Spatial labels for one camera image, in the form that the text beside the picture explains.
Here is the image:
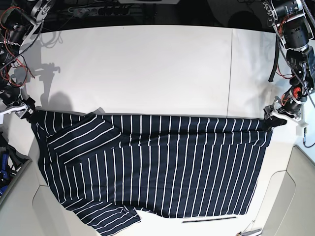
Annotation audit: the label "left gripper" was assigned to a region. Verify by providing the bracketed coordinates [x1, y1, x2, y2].
[262, 86, 307, 131]

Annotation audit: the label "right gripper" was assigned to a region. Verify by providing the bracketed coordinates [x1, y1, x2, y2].
[0, 86, 35, 123]

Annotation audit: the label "navy white striped T-shirt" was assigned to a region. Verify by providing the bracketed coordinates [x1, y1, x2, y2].
[31, 110, 272, 236]

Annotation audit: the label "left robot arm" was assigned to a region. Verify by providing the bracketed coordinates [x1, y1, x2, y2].
[262, 0, 315, 131]

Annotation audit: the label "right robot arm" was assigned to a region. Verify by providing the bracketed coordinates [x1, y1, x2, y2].
[0, 0, 55, 124]

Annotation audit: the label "grey bin with blue tools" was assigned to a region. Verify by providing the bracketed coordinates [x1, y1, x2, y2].
[0, 130, 32, 203]

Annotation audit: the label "beige chair right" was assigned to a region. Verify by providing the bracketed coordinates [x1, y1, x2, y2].
[253, 146, 315, 236]

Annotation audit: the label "beige chair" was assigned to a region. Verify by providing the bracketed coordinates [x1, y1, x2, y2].
[253, 146, 315, 236]
[0, 161, 74, 236]

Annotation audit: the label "beige chair left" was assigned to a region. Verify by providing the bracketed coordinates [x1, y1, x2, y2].
[0, 161, 74, 236]

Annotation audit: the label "black ruler strip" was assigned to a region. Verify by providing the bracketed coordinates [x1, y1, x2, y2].
[182, 216, 237, 223]

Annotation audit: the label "black round stool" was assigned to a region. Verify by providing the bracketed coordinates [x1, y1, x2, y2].
[228, 11, 262, 30]

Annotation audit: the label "scissors at table edge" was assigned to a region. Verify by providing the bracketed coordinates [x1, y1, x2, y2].
[236, 229, 262, 236]

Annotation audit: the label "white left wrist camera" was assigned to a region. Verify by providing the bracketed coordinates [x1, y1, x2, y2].
[296, 120, 309, 137]

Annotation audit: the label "black sleeved cable loop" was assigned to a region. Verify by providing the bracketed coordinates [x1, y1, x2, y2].
[268, 34, 283, 83]

